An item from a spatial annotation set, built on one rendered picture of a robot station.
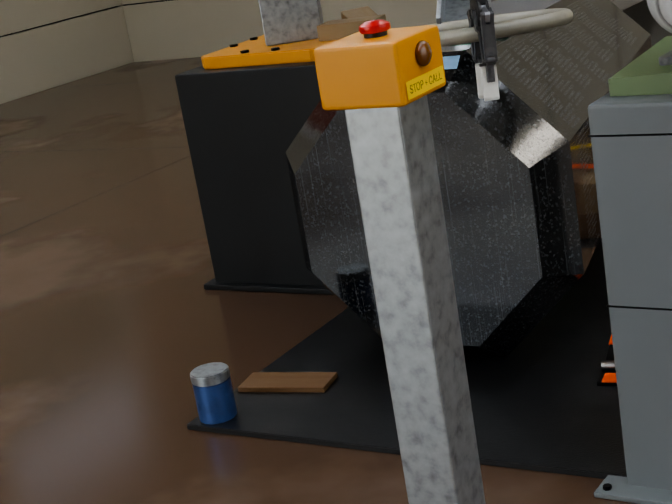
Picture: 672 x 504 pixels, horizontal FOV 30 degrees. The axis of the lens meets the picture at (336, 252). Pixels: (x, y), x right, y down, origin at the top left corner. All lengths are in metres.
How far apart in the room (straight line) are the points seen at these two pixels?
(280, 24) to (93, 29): 6.81
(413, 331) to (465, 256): 1.51
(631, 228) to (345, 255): 1.09
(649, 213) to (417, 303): 0.86
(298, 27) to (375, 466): 1.74
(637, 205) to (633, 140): 0.12
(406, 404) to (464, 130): 1.44
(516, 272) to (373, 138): 1.56
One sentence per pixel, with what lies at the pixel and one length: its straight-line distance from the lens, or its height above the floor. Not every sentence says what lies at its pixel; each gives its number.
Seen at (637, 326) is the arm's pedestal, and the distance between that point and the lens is 2.49.
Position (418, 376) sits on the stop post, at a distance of 1.67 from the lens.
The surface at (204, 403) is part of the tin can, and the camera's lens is 3.19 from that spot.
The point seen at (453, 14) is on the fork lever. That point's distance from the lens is 3.06.
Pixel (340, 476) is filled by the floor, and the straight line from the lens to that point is 2.86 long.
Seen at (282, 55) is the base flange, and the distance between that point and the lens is 3.97.
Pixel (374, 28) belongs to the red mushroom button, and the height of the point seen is 1.09.
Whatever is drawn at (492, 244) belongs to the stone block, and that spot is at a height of 0.36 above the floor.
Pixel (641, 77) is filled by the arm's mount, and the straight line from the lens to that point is 2.40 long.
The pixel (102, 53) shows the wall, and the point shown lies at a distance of 10.92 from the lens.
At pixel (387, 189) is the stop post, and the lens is 1.59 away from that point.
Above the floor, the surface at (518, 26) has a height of 0.94.
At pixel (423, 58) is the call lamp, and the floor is 1.05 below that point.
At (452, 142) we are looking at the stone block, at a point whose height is 0.62.
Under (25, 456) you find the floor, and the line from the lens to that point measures 3.34.
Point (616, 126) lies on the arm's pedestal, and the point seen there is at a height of 0.76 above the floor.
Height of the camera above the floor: 1.28
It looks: 17 degrees down
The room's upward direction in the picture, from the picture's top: 10 degrees counter-clockwise
